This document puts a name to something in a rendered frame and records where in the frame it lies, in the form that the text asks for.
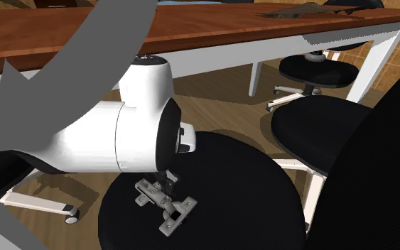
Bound grey metal hinge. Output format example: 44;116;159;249
134;178;198;238

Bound dark grey flat object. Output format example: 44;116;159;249
256;2;370;20

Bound wooden table with white frame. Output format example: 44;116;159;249
0;0;400;104

